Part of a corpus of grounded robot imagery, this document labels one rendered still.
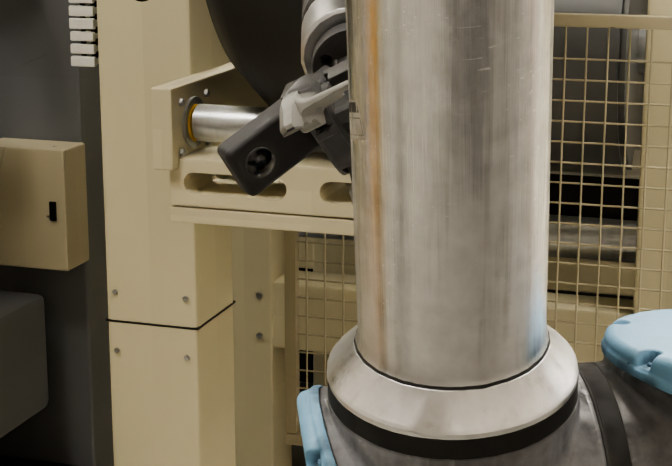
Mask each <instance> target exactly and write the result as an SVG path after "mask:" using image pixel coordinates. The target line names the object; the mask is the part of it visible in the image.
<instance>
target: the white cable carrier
mask: <svg viewBox="0 0 672 466"><path fill-rule="evenodd" d="M69 3H79V5H70V6H69V15H70V16H80V18H69V28H70V29H80V31H71V32H70V39H71V40H72V41H81V44H78V43H73V44H71V45H70V46H71V53H73V54H81V56H71V66H80V67H96V66H97V64H99V52H98V51H99V50H98V24H97V0H69Z"/></svg>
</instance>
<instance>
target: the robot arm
mask: <svg viewBox="0 0 672 466"><path fill-rule="evenodd" d="M553 36H554V0H302V28H301V64H302V67H303V70H304V73H305V75H304V76H302V77H300V78H298V79H296V80H294V81H292V82H290V83H288V84H287V85H286V86H285V88H284V90H283V93H282V95H281V97H280V99H279V100H278V101H276V102H275V103H274V104H272V105H271V106H270V107H268V108H267V109H266V110H264V111H263V112H262V113H261V114H259V115H258V116H257V117H255V118H254V119H253V120H251V121H250V122H249V123H247V124H246V125H245V126H243V127H242V128H241V129H239V130H238V131H237V132H235V133H234V134H233V135H231V136H230V137H229V138H227V139H226V140H225V141H223V142H222V143H221V144H220V145H219V146H218V148H217V152H218V154H219V156H220V157H221V159H222V161H223V162H224V164H225V165H226V167H227V168H228V170H229V171H230V173H231V174H232V176H233V177H234V179H235V180H236V182H237V184H238V185H239V187H240V188H241V189H242V190H244V191H245V192H246V193H247V194H249V195H251V196H255V195H258V194H259V193H260V192H261V191H263V190H264V189H265V188H267V187H268V186H269V185H271V184H272V183H273V182H274V181H276V180H277V179H278V178H280V177H281V176H282V175H284V174H285V173H286V172H288V171H289V170H290V169H291V168H293V167H294V166H295V165H297V164H298V163H299V162H301V161H302V160H303V159H304V158H306V157H307V156H308V155H310V154H311V153H312V152H314V151H315V150H316V149H317V148H319V147H320V146H321V148H322V149H323V151H324V152H325V154H326V155H327V157H328V158H329V159H330V161H331V162H332V164H333V165H334V167H335V168H336V169H337V170H338V172H339V173H341V174H342V175H347V174H349V173H350V178H351V182H352V185H351V187H350V189H349V194H350V197H351V200H352V203H353V217H354V243H355V269H356V294H357V320H358V324H357V325H356V326H354V327H353V328H352V329H351V330H349V331H348V332H347V333H346V334H345V335H343V336H342V337H341V339H340V340H339V341H338V342H337V343H336V344H335V346H334V347H333V349H332V351H331V352H330V355H329V358H328V361H327V381H328V386H322V385H314V386H312V387H311V388H310V389H307V390H304V391H302V392H301V393H300V394H299V395H298V397H297V409H298V416H299V423H300V429H301V436H302V442H303V448H304V455H305V461H306V466H672V309H664V310H653V311H645V312H639V313H635V314H631V315H627V316H624V317H622V318H619V319H617V320H616V321H615V322H614V323H613V324H612V325H610V326H608V328H607V329H606V331H605V335H604V337H603V339H602V340H601V349H602V352H603V356H604V358H603V360H602V361H597V362H584V363H577V359H576V355H575V353H574V351H573V349H572V347H571V346H570V345H569V344H568V342H567V341H566V340H565V339H564V338H563V337H562V336H561V335H560V334H559V333H558V332H556V331H555V330H554V329H552V328H551V327H550V326H549V325H547V283H548V242H549V201H550V160H551V118H552V77H553Z"/></svg>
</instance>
